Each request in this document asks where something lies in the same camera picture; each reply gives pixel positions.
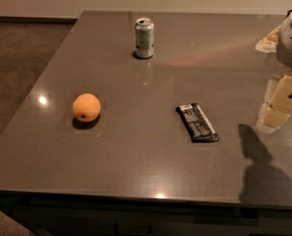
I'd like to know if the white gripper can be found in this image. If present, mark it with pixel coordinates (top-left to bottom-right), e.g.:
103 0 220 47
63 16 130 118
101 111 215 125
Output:
256 11 292 134

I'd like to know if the black rxbar chocolate bar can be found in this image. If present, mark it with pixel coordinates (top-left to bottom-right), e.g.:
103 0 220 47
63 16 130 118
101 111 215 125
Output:
176 103 219 143

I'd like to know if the silver soda can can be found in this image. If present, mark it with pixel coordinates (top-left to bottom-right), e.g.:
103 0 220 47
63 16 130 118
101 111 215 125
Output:
135 18 154 59

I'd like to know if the orange fruit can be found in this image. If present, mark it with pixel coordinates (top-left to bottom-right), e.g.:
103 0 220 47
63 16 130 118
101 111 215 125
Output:
73 93 101 122

